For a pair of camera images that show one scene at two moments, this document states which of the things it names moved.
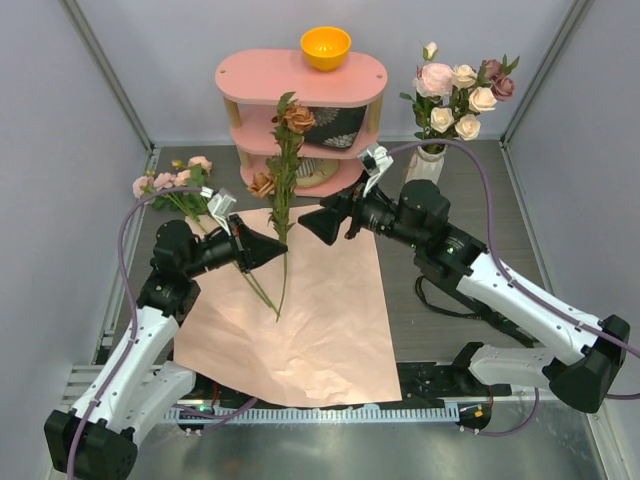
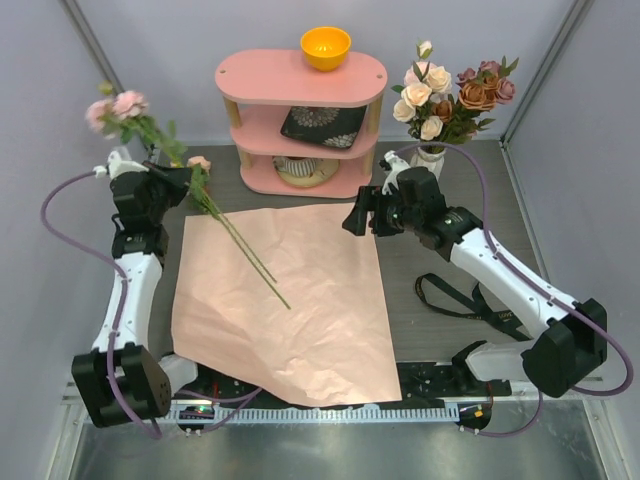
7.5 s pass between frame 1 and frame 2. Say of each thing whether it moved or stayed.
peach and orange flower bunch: moved
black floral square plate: stayed
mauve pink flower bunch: stayed
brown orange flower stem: moved
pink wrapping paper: stayed
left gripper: moved
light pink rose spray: moved
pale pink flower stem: moved
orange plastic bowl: stayed
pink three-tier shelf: stayed
